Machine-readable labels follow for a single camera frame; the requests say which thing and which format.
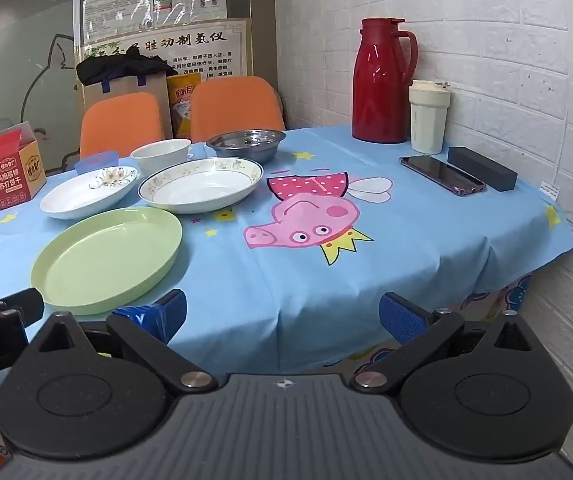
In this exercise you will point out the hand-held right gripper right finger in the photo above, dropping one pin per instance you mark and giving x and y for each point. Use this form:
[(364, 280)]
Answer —
[(399, 317)]

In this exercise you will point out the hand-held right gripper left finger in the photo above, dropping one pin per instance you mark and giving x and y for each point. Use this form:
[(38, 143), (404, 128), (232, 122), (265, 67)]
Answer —
[(171, 310)]

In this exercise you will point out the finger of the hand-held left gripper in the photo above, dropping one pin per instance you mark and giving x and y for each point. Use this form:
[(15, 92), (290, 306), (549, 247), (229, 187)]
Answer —
[(21, 302)]

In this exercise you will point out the light green plate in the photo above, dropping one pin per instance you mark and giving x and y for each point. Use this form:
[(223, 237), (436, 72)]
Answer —
[(106, 260)]

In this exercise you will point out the white floral plate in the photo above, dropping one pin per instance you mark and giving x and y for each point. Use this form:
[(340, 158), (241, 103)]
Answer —
[(81, 195)]

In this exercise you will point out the white plate with patterned rim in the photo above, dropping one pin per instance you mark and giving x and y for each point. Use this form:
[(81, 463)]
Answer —
[(201, 190)]

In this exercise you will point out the white bowl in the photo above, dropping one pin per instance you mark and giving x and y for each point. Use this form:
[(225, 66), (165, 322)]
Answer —
[(159, 157)]

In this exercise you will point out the stainless steel bowl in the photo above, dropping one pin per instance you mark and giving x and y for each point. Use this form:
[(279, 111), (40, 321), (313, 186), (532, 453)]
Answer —
[(246, 150)]

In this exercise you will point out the colourful patterned under cloth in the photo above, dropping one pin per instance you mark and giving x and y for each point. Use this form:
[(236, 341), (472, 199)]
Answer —
[(496, 300)]

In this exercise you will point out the red snack box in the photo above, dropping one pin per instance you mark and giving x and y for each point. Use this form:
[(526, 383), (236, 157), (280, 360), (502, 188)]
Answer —
[(6, 180)]

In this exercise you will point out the smartphone in clear case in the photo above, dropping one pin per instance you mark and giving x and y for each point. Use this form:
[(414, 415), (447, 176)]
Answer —
[(441, 172)]

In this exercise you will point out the small blue plastic dish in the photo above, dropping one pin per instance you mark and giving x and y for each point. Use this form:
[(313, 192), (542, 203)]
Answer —
[(96, 161)]

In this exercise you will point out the black rectangular case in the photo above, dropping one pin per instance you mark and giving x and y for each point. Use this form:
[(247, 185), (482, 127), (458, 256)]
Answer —
[(486, 170)]

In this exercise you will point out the orange chair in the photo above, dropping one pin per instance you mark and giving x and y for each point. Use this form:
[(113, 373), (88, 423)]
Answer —
[(116, 125), (236, 105)]

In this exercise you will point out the white travel cup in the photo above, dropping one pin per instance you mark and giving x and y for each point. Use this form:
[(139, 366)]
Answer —
[(426, 120)]

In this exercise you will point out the yellow snack bag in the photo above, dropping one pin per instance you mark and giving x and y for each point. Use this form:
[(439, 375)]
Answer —
[(181, 100)]

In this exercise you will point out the red thermos jug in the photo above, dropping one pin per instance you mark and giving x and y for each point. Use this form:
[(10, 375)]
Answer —
[(381, 85)]

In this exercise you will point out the frosted glass door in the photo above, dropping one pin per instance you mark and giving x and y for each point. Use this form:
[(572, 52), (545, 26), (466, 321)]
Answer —
[(16, 60)]

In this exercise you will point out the black cloth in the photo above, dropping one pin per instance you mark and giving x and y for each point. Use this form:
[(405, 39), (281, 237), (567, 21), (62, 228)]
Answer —
[(121, 67)]

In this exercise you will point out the small white wall label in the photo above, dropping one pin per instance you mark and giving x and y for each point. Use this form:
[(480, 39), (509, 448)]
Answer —
[(550, 191)]

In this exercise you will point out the framed wall poster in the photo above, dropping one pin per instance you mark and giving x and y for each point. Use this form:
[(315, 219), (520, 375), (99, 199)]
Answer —
[(206, 50)]

